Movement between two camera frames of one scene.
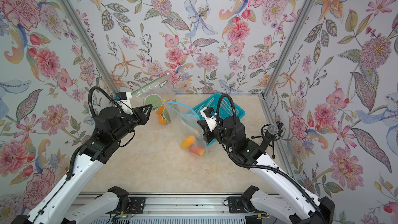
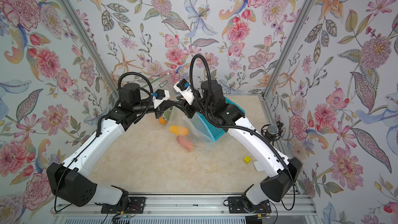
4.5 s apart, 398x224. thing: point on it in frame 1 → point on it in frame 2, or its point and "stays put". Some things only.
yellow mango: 188,142 → 179,130
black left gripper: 142,116 → 161,108
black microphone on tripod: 271,133 stays put
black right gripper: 210,135 → 188,109
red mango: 197,150 → 185,142
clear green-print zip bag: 156,93 stays put
